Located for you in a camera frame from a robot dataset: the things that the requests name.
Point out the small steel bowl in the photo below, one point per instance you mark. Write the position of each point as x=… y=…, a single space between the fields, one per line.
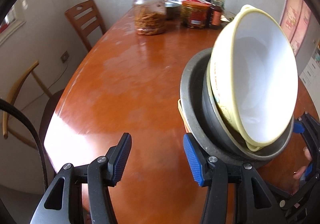
x=172 y=9

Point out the plastic pickle jar black lid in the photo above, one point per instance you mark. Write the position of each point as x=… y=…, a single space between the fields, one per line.
x=150 y=14

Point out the person's right hand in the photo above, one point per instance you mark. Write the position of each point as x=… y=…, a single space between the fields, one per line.
x=300 y=174

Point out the curved-back wooden chair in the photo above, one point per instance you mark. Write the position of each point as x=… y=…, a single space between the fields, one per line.
x=22 y=81

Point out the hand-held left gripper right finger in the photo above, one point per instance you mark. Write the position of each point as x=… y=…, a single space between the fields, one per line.
x=192 y=161

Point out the wooden slat-back chair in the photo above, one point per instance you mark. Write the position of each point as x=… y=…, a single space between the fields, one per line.
x=85 y=21

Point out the low wall socket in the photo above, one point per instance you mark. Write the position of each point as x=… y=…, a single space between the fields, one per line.
x=65 y=57

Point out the window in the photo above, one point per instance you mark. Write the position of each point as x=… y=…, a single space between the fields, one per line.
x=10 y=21

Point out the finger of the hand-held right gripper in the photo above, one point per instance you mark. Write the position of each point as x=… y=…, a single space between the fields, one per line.
x=297 y=126
x=309 y=170

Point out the white drawer cabinet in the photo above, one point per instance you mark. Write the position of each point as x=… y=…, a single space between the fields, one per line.
x=311 y=69

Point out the yellow shell-shaped plate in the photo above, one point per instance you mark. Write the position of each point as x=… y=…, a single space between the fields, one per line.
x=179 y=107

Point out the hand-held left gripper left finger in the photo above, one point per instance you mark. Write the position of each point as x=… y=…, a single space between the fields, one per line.
x=122 y=161

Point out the yellow bowl white inside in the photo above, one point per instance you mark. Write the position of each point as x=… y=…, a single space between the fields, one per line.
x=262 y=76

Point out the red label jar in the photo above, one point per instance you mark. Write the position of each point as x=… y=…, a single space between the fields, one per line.
x=195 y=15

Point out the dark sauce bottle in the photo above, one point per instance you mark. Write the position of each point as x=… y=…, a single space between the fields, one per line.
x=216 y=12

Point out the pink cartoon curtain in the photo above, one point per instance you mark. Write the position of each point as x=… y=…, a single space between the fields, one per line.
x=297 y=29

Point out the large steel basin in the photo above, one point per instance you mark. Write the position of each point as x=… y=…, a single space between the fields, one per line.
x=192 y=89

